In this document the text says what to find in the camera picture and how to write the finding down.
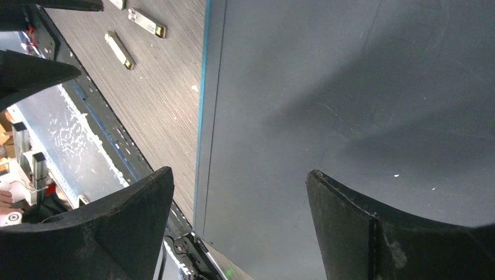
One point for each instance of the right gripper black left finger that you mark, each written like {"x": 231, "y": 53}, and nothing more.
{"x": 116, "y": 237}

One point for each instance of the silver transceiver module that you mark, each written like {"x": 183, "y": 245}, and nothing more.
{"x": 119, "y": 50}
{"x": 147, "y": 23}

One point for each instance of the dark grey network switch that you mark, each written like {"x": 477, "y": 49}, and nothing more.
{"x": 393, "y": 99}

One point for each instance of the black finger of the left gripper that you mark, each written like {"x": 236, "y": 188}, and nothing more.
{"x": 75, "y": 5}
{"x": 24, "y": 75}

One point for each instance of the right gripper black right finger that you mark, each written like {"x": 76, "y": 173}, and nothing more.
{"x": 362, "y": 238}

